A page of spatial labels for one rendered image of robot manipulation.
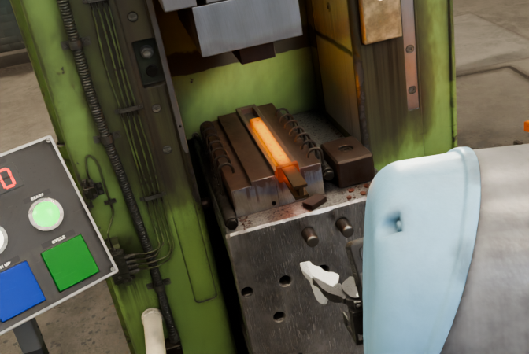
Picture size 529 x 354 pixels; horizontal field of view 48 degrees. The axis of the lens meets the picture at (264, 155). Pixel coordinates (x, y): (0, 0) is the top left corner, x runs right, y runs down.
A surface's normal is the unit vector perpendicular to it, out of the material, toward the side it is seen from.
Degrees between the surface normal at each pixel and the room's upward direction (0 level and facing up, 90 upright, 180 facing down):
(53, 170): 60
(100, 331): 0
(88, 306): 0
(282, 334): 90
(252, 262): 90
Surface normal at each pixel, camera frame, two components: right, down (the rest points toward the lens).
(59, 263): 0.45, -0.23
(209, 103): 0.23, 0.38
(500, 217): -0.18, -0.55
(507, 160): -0.16, -0.87
